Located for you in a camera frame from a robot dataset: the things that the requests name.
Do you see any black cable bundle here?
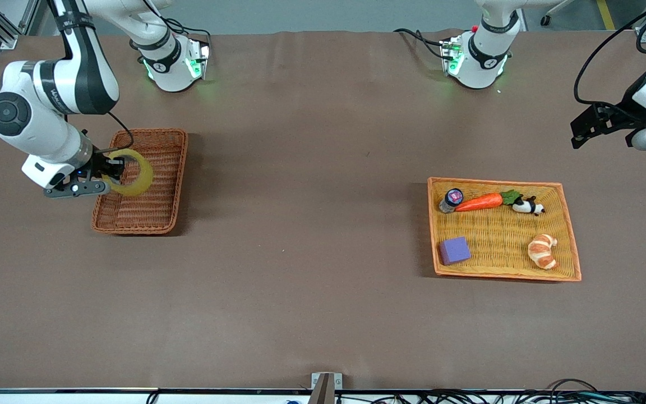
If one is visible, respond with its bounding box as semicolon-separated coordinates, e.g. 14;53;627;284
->
334;379;646;404

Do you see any brown table cloth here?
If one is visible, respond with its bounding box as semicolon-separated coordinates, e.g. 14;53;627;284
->
0;29;646;391

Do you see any grey metal camera bracket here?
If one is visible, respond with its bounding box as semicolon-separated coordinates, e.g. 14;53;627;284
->
311;372;343;404

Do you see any white table edge rail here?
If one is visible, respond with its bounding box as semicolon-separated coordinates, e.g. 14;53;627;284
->
0;387;646;404

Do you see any black base cable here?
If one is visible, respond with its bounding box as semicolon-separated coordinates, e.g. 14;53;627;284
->
393;28;448;59
130;0;211;57

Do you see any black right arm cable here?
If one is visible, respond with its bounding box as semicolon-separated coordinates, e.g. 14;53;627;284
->
64;34;134;155

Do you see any office chair caster leg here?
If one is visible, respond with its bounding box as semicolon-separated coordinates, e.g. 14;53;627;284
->
541;0;575;27

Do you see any black left base cable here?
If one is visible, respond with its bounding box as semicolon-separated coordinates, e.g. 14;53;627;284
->
393;28;448;59

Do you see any orange wicker basket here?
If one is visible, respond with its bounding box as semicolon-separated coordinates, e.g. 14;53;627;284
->
427;177;582;282

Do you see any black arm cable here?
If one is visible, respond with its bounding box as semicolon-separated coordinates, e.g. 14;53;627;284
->
64;34;134;155
574;0;646;107

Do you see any arm base connector plate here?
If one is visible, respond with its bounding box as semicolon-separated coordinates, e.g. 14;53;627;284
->
186;38;211;80
440;36;465;76

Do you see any small bottle purple cap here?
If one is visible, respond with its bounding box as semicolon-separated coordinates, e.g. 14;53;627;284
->
439;188;464;214

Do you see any orange toy carrot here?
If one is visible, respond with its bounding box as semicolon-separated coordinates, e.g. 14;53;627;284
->
455;190;523;213

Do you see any small toy panda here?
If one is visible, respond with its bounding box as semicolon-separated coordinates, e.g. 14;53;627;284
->
511;195;546;217

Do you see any purple cube block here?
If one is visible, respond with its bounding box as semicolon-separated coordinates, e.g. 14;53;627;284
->
439;236;472;266

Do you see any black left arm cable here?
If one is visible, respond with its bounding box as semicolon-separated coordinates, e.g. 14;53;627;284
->
574;0;646;107

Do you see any toy croissant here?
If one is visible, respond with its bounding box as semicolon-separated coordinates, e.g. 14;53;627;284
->
527;233;559;270

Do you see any clear yellowish tape roll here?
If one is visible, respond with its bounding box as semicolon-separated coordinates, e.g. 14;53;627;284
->
101;149;154;197

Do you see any black right base cable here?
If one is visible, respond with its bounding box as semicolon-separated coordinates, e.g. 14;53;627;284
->
130;0;211;57

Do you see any brown wicker basket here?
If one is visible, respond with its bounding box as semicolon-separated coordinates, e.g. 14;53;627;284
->
91;128;189;235

